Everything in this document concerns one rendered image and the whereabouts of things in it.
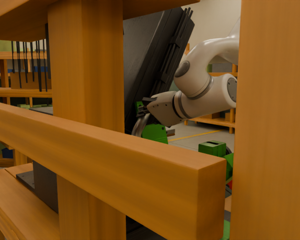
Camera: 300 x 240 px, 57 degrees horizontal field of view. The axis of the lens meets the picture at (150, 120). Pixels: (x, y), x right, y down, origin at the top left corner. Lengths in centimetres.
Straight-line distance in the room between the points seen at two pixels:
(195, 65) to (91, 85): 25
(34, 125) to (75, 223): 22
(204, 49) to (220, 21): 715
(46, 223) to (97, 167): 65
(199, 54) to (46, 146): 39
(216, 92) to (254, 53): 39
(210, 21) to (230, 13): 64
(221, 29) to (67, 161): 740
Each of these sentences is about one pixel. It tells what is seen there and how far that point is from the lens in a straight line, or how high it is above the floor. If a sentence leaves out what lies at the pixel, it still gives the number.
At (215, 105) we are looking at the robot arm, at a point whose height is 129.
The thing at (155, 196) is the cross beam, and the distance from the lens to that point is 32.
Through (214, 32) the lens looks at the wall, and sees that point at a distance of 789.
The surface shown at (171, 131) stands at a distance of 120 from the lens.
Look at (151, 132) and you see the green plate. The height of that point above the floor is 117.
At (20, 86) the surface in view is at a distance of 378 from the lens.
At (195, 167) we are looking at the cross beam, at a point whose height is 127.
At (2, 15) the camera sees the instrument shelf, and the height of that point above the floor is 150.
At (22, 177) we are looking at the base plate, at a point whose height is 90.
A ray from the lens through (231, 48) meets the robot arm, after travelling 71.
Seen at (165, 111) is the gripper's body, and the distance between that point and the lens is 78.
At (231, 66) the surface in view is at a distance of 679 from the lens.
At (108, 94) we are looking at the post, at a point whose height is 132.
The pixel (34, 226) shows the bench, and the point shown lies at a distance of 102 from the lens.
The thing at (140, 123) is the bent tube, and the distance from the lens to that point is 86.
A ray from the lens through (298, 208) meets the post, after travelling 28.
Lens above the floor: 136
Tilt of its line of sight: 9 degrees down
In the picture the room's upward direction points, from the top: straight up
